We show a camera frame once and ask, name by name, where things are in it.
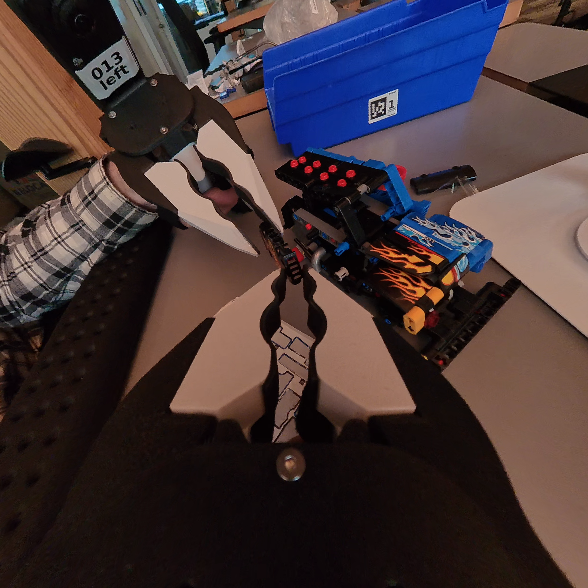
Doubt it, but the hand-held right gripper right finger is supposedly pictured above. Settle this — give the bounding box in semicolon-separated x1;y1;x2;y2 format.
296;269;417;438

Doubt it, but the clear plastic bag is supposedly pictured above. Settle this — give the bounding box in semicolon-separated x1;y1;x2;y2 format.
263;0;339;45

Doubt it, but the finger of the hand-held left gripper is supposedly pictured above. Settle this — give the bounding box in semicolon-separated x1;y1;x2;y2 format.
195;119;284;233
143;158;261;258

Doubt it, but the person's left hand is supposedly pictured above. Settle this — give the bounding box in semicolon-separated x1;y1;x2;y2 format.
200;184;240;217

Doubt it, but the blue black toy brick truck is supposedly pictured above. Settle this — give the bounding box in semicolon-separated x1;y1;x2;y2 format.
274;147;522;368

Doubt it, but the black cylinder part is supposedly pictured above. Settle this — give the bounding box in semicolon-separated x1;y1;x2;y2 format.
410;164;477;194

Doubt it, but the black office chair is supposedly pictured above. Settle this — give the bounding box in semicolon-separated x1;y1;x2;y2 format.
156;0;208;80

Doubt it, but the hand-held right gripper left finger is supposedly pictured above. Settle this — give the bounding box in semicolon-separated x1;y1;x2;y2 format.
169;269;296;443

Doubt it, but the blue storage bin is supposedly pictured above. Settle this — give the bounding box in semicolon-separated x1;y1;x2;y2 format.
263;0;510;157

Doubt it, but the person's left forearm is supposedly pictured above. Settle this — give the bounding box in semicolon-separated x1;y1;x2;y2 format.
0;158;159;328

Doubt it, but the black flame sticker brick panel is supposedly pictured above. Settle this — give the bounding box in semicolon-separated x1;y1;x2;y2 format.
258;222;307;282

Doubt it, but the white book stand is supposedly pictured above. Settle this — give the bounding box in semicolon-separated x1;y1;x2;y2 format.
449;154;588;324

